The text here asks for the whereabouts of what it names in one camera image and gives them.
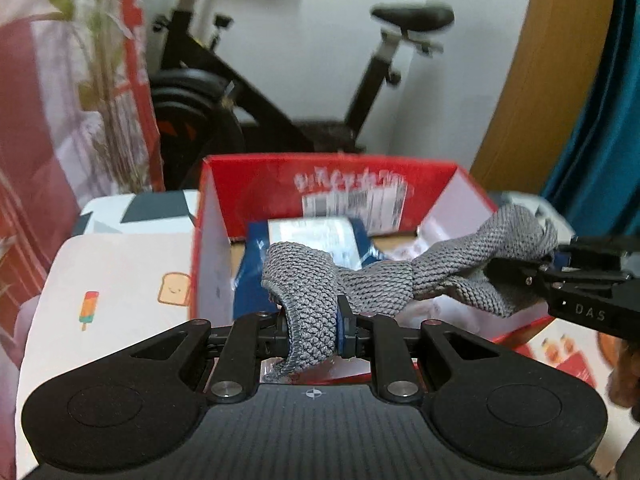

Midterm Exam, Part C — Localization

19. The wooden door panel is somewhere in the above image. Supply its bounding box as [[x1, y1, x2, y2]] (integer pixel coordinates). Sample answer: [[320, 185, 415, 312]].
[[470, 0, 622, 194]]

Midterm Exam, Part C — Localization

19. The blue tissue packet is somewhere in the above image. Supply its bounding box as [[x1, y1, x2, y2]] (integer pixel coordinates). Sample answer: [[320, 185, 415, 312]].
[[232, 216, 387, 322]]

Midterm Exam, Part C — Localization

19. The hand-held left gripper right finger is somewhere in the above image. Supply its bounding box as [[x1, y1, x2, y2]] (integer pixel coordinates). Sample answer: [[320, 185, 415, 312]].
[[337, 296, 502, 405]]

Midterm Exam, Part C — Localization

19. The printed white tablecloth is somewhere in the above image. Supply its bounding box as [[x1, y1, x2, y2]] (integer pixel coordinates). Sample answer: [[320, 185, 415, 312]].
[[15, 187, 640, 480]]

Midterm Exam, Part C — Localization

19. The red cardboard box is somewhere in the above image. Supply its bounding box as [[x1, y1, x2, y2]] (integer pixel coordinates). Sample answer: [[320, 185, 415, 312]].
[[189, 154, 572, 386]]

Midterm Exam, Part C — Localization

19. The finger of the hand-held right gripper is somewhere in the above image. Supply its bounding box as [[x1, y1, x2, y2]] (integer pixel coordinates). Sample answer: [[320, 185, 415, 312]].
[[485, 256, 551, 302]]

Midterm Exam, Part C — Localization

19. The person's right hand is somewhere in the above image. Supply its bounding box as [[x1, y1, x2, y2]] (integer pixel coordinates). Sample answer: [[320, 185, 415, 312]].
[[606, 337, 640, 411]]

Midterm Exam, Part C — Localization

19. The black exercise bike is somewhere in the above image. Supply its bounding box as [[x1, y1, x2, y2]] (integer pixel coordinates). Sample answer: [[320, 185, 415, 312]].
[[147, 0, 456, 193]]

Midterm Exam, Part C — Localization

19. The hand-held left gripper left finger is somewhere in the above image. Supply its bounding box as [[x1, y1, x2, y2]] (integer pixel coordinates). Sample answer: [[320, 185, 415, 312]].
[[127, 312, 293, 405]]

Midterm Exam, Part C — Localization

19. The teal curtain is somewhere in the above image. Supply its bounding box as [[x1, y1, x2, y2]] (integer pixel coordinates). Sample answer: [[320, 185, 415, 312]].
[[540, 0, 640, 217]]

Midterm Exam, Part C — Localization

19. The grey knitted cloth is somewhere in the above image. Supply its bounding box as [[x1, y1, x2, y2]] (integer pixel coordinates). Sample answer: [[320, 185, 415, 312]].
[[261, 203, 560, 384]]

